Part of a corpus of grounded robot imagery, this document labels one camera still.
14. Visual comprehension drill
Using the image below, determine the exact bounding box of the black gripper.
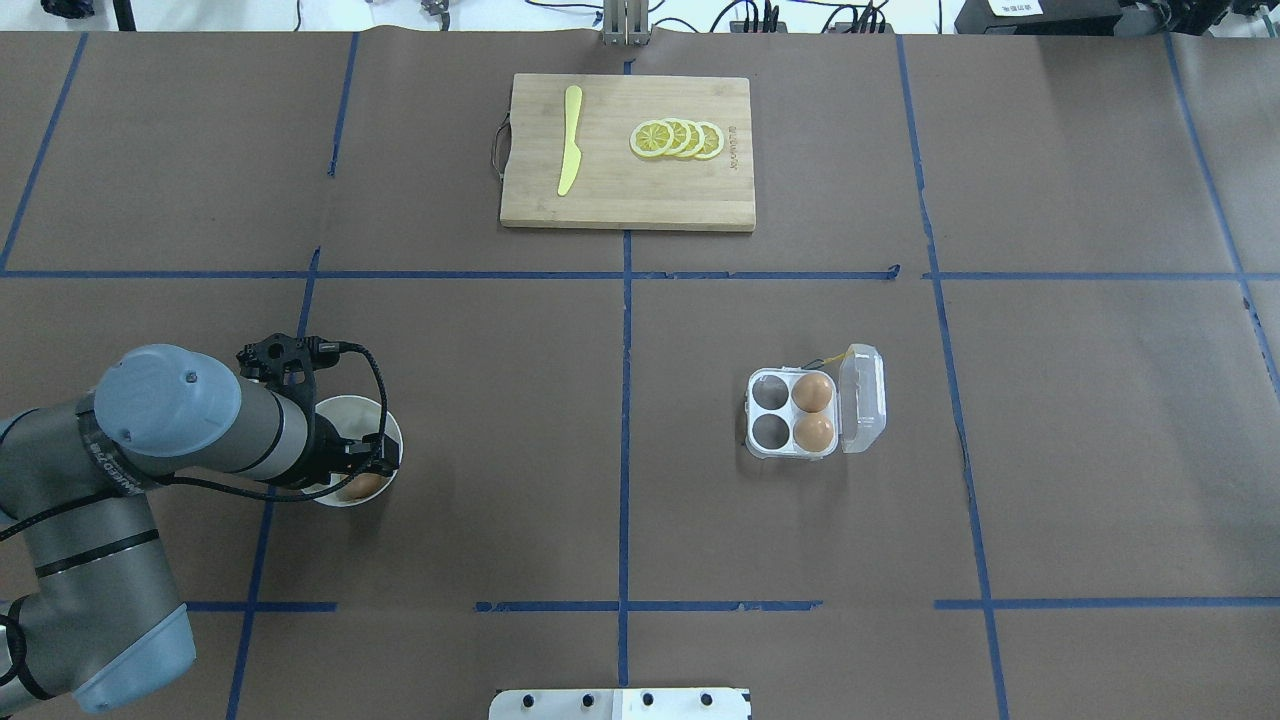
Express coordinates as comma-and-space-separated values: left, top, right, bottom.
237, 333, 399, 491

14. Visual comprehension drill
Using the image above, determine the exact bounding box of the brown egg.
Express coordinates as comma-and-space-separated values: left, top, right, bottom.
335, 473, 388, 502

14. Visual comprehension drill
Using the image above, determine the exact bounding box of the clear plastic egg box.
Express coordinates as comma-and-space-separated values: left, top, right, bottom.
742, 343, 888, 461

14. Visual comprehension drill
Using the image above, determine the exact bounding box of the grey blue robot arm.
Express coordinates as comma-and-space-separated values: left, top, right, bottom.
1, 333, 402, 717

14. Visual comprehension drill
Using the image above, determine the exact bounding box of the brown egg rear slot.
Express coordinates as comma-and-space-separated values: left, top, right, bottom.
791, 372, 835, 413

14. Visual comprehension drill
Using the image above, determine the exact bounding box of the brown egg slot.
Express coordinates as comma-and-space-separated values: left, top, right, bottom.
791, 372, 835, 413
794, 413, 836, 454

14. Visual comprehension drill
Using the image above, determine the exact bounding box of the brown egg front slot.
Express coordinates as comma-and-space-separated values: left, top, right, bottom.
794, 413, 836, 454

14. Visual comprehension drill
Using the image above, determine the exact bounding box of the white round bowl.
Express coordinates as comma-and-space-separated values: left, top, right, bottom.
314, 395, 404, 509

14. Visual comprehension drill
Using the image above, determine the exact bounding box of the yellow plastic knife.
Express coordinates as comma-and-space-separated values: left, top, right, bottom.
557, 85, 584, 197

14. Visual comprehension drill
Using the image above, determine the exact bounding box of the bamboo cutting board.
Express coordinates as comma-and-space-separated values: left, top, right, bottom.
500, 73, 756, 233

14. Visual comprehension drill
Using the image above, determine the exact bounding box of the lemon slice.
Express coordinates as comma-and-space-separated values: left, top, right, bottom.
628, 120, 677, 158
663, 117, 687, 158
694, 122, 724, 160
677, 120, 705, 158

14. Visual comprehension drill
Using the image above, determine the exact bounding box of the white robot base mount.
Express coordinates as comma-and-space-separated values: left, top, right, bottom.
488, 687, 753, 719

